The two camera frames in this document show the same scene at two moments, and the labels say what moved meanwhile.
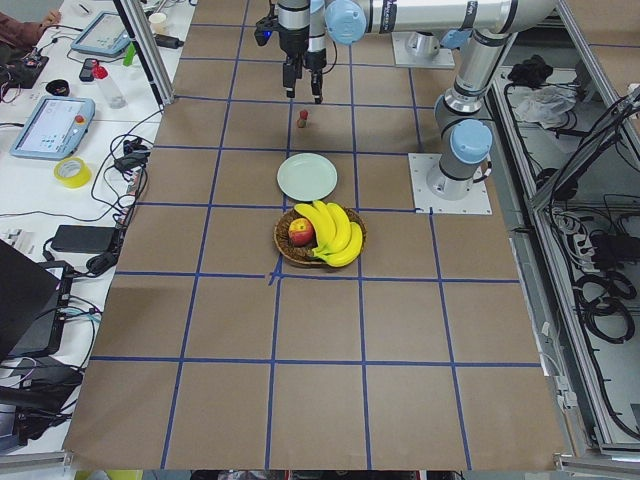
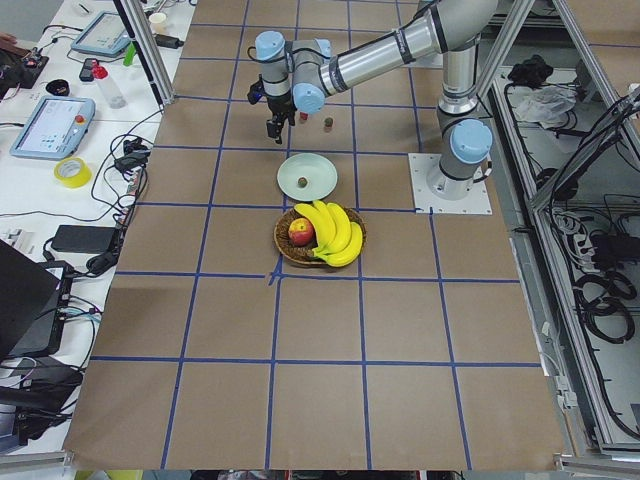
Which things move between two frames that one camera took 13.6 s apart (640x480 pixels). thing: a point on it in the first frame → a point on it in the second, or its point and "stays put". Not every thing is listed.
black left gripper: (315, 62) → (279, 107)
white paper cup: (158, 23) stays put
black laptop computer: (33, 303) stays put
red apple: (300, 232) stays put
